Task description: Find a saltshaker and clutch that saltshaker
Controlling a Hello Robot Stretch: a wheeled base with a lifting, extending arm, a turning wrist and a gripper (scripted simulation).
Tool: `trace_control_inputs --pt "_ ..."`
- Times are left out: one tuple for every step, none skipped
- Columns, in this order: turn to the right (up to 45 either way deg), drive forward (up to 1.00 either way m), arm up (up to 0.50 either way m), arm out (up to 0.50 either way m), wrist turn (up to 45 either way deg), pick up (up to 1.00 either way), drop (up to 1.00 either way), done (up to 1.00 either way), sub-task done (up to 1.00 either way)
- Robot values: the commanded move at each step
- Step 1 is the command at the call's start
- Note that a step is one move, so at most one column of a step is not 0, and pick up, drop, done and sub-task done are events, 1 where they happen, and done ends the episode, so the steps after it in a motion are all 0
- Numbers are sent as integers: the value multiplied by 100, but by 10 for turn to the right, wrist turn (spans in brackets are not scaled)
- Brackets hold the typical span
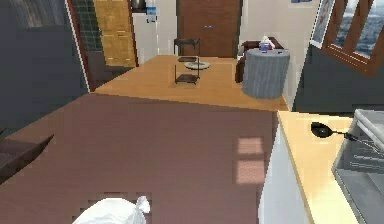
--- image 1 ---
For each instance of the brown wooden double door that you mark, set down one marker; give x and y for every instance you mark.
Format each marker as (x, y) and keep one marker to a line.
(208, 28)

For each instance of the blue and white tissue box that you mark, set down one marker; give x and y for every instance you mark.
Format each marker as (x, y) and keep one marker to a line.
(265, 44)

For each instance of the grey ribbed round side table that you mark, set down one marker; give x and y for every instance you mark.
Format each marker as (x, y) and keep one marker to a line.
(265, 75)

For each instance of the small black remote control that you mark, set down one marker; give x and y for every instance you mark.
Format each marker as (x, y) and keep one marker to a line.
(279, 52)

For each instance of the grey round plate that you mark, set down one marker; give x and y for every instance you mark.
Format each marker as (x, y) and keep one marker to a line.
(197, 65)

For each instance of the white tied garbage bag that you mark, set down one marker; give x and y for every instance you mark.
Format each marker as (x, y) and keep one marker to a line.
(111, 212)

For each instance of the yellow wooden room door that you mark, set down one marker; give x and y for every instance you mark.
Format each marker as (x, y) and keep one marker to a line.
(115, 33)

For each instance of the dark brown sofa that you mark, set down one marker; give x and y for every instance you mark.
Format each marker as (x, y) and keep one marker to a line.
(245, 56)

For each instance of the grey metal sink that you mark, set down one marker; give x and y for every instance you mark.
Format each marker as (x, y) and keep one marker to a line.
(361, 166)

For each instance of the brown framed window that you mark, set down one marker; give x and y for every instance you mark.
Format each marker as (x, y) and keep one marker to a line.
(356, 33)

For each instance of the blue and white wall picture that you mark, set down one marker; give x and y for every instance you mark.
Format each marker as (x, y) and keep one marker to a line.
(151, 14)

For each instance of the black tiered shelf stand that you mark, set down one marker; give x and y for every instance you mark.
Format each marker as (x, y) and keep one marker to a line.
(188, 60)

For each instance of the white cabinet with wooden worktop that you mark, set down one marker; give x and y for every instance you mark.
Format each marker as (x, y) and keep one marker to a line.
(300, 180)

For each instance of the white framed wall picture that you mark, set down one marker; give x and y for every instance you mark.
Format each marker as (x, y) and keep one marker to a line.
(322, 21)

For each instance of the black ladle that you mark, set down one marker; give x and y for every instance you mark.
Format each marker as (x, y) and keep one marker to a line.
(321, 130)

